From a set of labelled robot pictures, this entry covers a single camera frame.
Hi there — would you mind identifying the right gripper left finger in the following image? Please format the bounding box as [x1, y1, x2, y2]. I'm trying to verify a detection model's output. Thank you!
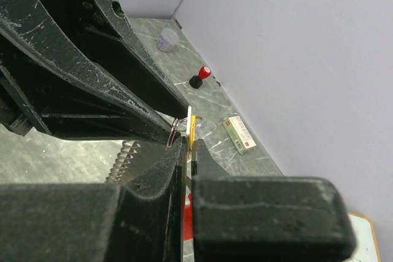
[1, 137, 187, 261]

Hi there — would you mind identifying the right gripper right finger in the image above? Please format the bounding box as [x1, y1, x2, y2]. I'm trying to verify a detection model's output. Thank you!
[192, 139, 356, 261]

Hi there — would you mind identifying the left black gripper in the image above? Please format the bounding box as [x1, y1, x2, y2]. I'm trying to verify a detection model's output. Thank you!
[0, 0, 190, 145]

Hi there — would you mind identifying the yellow capped key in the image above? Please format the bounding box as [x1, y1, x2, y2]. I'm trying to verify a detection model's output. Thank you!
[189, 115, 203, 152]

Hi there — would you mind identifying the saw keychain with red handle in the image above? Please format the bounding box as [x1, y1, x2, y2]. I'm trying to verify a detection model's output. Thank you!
[106, 140, 193, 241]

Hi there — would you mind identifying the silver key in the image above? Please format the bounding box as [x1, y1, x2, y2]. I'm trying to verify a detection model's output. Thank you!
[185, 104, 197, 164]

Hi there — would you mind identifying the clear plastic cup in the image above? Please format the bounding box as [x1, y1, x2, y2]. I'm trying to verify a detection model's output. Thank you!
[156, 28, 179, 53]

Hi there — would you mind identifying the white green cardboard box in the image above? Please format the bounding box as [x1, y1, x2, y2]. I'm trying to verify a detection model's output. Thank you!
[223, 115, 256, 155]

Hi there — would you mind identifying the red black stamp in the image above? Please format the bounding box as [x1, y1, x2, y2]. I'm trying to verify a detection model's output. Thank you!
[189, 66, 211, 89]

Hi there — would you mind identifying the small whiteboard with wooden frame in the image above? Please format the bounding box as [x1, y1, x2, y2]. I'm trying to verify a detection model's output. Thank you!
[346, 213, 381, 262]

